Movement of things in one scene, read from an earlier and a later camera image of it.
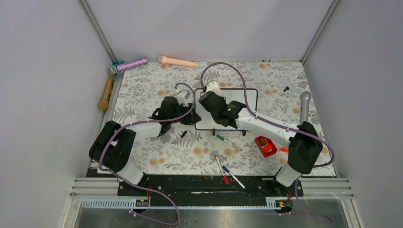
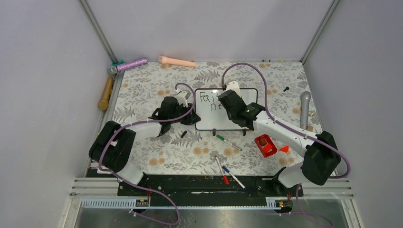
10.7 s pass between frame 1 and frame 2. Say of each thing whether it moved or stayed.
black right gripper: moved
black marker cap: stayed
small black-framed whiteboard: stayed
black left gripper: stayed
